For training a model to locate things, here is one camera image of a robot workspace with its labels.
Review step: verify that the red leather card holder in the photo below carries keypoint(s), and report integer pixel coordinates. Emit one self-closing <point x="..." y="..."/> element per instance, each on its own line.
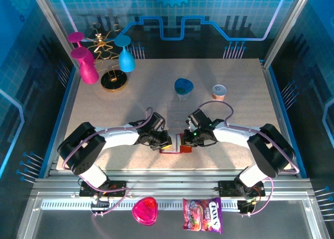
<point x="186" y="149"/>

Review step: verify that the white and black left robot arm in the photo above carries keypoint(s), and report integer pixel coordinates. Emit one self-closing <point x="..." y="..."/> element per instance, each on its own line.
<point x="120" y="138"/>

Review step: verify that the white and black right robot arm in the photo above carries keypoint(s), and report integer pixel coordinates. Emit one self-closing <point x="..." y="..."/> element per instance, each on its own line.
<point x="232" y="134"/>

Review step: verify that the gold glass holder stand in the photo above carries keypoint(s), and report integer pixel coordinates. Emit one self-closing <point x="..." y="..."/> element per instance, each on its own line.
<point x="114" y="81"/>

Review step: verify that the clear container with blue lid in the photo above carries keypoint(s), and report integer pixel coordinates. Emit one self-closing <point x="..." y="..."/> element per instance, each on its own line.
<point x="184" y="85"/>

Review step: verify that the pink heart-shaped bowl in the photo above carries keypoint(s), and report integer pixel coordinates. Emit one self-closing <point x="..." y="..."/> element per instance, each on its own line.
<point x="144" y="210"/>

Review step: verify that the purple candy bag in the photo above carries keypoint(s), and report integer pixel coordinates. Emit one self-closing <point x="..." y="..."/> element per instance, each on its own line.
<point x="202" y="215"/>

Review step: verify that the blue wine glass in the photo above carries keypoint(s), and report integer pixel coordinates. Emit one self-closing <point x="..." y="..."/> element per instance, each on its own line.
<point x="127" y="61"/>

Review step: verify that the small black electronics module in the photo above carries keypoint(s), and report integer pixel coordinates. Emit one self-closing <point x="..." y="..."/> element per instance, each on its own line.
<point x="100" y="204"/>
<point x="246" y="207"/>

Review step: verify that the pink wine glass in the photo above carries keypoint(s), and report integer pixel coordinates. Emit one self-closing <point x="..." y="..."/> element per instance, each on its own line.
<point x="75" y="37"/>
<point x="88" y="72"/>

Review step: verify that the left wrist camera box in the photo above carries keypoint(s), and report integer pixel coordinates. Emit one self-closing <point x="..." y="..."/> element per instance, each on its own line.
<point x="157" y="121"/>

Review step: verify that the aluminium frame beam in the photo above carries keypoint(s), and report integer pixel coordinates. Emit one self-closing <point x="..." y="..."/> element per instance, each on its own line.
<point x="169" y="183"/>

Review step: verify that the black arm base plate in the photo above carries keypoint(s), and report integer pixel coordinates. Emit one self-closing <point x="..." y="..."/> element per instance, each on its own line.
<point x="225" y="188"/>
<point x="120" y="186"/>

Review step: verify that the aluminium frame post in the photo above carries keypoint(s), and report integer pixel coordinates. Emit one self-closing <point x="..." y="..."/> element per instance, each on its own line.
<point x="287" y="27"/>
<point x="56" y="27"/>

